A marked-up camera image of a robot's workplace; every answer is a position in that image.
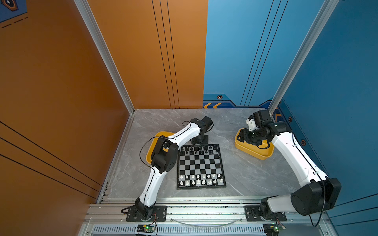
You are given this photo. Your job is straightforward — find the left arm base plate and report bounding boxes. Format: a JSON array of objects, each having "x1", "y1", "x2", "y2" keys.
[{"x1": 126, "y1": 205, "x2": 167, "y2": 222}]

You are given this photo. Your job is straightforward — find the yellow right plastic tray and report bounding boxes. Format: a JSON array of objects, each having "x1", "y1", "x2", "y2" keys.
[{"x1": 234, "y1": 128, "x2": 274, "y2": 160}]

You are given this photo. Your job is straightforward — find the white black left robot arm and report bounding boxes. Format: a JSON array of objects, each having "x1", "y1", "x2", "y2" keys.
[{"x1": 134, "y1": 116, "x2": 213, "y2": 220}]

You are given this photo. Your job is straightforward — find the aluminium corner post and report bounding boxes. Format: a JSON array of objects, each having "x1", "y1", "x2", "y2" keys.
[
  {"x1": 74, "y1": 0, "x2": 135, "y2": 115},
  {"x1": 268, "y1": 0, "x2": 339, "y2": 117}
]

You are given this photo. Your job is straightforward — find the aluminium front rail frame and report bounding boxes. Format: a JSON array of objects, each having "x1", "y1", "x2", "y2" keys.
[{"x1": 78, "y1": 197, "x2": 337, "y2": 236}]

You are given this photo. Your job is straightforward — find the aluminium corner post left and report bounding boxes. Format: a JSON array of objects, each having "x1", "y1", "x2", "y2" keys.
[{"x1": 74, "y1": 0, "x2": 135, "y2": 115}]

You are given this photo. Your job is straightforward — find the left green circuit board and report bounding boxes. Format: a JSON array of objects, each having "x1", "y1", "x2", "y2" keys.
[{"x1": 136, "y1": 224, "x2": 158, "y2": 236}]

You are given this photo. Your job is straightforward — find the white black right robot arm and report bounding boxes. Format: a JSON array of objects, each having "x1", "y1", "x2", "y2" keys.
[{"x1": 235, "y1": 118, "x2": 342, "y2": 221}]

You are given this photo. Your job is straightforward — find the right green circuit board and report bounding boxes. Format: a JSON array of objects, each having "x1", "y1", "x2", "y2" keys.
[{"x1": 263, "y1": 224, "x2": 286, "y2": 236}]

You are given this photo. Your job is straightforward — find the green circuit board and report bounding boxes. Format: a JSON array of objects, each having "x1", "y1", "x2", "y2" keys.
[
  {"x1": 263, "y1": 224, "x2": 286, "y2": 236},
  {"x1": 136, "y1": 224, "x2": 158, "y2": 236}
]

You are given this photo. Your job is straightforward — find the aluminium corner post right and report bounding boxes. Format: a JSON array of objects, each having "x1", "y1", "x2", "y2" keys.
[{"x1": 268, "y1": 0, "x2": 339, "y2": 117}]

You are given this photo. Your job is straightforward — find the black white chess board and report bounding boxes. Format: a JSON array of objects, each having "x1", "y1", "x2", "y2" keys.
[{"x1": 177, "y1": 144, "x2": 226, "y2": 190}]

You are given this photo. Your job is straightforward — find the yellow left plastic tray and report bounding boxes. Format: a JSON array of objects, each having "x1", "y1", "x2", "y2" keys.
[{"x1": 146, "y1": 131, "x2": 174, "y2": 164}]

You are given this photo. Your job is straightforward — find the yellow plastic tray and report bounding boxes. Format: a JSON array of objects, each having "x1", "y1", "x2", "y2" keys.
[
  {"x1": 146, "y1": 131, "x2": 174, "y2": 164},
  {"x1": 234, "y1": 128, "x2": 274, "y2": 160}
]

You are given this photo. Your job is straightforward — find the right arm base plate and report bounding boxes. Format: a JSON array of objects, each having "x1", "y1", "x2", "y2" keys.
[{"x1": 244, "y1": 205, "x2": 287, "y2": 222}]

